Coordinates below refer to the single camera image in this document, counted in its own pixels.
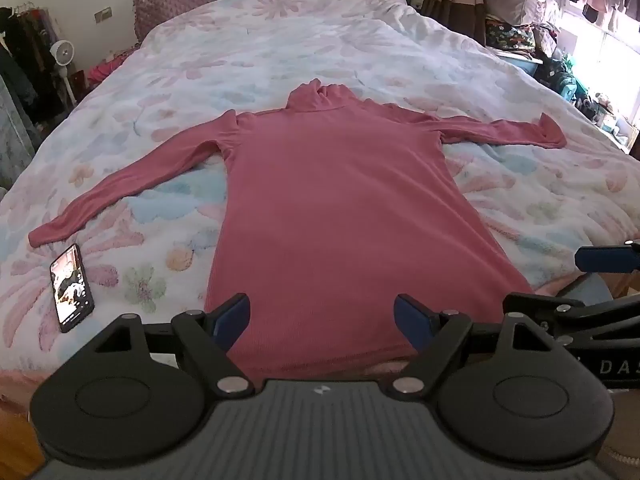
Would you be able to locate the floral fleece blanket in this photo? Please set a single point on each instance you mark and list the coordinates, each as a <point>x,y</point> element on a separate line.
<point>300,45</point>

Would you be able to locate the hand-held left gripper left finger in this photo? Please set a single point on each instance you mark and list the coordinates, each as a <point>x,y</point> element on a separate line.
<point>232,320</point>

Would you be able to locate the bright pink cloth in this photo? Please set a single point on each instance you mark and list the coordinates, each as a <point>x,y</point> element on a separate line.
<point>107,67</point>

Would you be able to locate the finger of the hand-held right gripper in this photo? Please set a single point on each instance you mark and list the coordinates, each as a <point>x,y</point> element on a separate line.
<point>600,259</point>
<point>565,310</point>

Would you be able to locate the pink turtleneck sweater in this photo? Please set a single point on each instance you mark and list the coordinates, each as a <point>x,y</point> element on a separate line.
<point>325,210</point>

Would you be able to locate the pale blue basin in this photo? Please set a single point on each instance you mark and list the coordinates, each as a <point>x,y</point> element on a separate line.
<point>520,61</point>

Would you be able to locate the white standing fan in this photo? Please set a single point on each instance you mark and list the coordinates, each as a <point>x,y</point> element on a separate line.
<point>61,52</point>

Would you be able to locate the dark floral cloth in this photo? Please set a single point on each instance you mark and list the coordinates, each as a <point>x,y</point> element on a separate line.
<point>507,36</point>

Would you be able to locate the black smartphone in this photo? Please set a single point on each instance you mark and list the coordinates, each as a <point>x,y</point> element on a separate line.
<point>72,290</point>

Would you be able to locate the rack of dark clothes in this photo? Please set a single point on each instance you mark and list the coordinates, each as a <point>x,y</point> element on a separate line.
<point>25,50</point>

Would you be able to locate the grey pillow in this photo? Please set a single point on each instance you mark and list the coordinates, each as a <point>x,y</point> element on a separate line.
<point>512,2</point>

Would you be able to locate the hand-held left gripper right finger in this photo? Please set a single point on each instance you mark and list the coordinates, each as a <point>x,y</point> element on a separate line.
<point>410,320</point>

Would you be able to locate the teal cloth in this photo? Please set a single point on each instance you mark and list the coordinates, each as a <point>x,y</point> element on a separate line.
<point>557,80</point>

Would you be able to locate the wall socket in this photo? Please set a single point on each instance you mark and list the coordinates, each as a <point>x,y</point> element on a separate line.
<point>103,15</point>

